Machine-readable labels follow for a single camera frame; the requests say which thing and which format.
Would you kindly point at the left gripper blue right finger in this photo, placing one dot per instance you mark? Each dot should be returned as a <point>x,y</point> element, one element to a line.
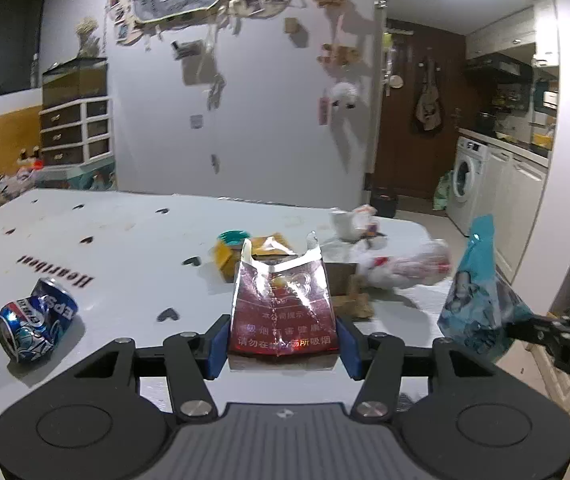
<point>352,348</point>

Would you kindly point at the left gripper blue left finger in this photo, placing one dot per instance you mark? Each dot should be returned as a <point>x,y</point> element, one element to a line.
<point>216,346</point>

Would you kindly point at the brown cardboard piece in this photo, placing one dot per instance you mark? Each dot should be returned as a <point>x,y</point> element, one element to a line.
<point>346,291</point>

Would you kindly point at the teal snack bag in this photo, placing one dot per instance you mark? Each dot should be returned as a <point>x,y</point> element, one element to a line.
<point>480,303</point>

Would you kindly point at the crushed blue Pepsi can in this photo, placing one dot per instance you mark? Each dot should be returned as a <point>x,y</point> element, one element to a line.
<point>31,328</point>

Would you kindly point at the white red plastic bag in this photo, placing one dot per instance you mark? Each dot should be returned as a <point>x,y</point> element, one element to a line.
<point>429,266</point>

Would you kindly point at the yellow snack box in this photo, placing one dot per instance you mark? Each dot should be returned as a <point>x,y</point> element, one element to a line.
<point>271,248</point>

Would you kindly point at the teal round lid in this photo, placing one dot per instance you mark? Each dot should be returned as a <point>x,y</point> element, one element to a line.
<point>234,238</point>

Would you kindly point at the white crumpled wrapper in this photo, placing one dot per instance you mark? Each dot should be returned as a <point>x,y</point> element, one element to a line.
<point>358,227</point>

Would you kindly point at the black floor bin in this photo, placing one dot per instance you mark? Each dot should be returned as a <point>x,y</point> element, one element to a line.
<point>385,202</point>

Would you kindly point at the white kitchen cabinets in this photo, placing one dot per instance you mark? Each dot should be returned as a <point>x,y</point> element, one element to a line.
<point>511,190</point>

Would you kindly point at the green plastic bag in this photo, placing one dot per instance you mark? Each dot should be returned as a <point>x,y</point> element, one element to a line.
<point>441,193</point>

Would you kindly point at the white washing machine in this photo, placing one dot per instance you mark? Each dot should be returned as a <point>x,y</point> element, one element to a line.
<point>466,179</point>

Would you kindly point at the hanging brown bag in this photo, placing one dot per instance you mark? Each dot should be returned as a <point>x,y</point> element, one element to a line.
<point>428,109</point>

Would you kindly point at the white drawer cabinet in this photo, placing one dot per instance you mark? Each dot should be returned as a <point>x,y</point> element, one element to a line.
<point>76,133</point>

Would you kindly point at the stuffed toys pile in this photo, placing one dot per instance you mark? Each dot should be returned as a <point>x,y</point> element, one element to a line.
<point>14,185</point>

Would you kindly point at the glass fish tank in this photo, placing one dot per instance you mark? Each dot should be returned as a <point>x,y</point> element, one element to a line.
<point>79,78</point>

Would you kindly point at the white plush wall toy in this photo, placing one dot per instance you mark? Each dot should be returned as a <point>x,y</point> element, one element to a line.
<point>344,94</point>

